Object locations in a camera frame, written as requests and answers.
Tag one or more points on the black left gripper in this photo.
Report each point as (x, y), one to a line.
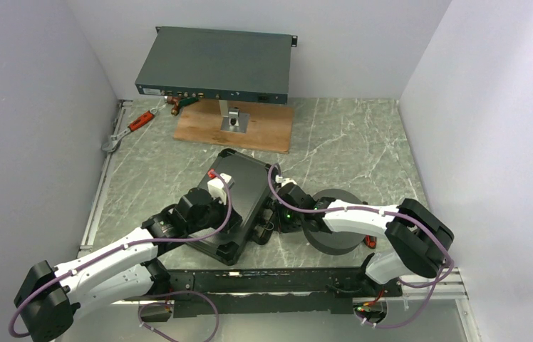
(235, 218)

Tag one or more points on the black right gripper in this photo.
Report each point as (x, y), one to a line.
(283, 226)

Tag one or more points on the black poker set case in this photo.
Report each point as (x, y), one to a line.
(250, 194)

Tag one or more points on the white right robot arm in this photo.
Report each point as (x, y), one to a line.
(335, 222)

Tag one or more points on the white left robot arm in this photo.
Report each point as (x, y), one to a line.
(51, 298)

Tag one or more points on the wooden board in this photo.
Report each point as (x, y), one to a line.
(256, 126)

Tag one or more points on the copper green connectors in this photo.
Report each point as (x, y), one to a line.
(178, 103)

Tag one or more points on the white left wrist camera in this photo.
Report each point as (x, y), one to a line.
(219, 186)

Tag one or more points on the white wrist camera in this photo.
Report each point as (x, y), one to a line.
(219, 186)
(282, 181)

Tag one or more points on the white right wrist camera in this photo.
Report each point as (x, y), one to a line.
(282, 181)

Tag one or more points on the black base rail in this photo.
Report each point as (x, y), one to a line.
(333, 289)

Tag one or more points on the metal stand bracket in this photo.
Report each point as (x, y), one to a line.
(233, 119)

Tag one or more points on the red handled tool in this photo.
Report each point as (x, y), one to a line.
(143, 119)

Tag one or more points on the dark rack mount device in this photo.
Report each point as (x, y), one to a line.
(218, 65)

